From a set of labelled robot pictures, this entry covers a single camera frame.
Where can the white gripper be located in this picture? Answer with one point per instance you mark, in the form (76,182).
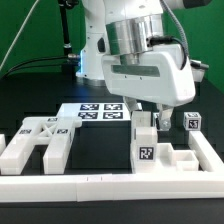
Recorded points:
(157,78)

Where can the white chair seat part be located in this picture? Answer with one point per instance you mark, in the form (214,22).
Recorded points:
(170,159)

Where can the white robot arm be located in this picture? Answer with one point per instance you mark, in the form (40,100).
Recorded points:
(139,49)

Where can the white tagged cube left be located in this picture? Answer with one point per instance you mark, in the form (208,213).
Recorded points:
(156,120)

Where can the white tagged cube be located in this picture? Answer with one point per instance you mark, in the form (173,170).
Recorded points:
(156,120)
(192,121)

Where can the white tagged cube right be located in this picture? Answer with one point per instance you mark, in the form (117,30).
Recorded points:
(192,121)

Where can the black vertical pole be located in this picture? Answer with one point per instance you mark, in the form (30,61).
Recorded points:
(68,67)

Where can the white L-shaped fence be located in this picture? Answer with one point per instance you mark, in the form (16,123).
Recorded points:
(206,182)

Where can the white block at left edge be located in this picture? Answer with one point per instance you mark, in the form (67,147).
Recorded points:
(2,143)

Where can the white marker base plate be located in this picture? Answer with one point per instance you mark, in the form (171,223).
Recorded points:
(95,111)

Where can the white chair back frame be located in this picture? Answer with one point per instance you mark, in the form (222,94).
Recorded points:
(56,133)

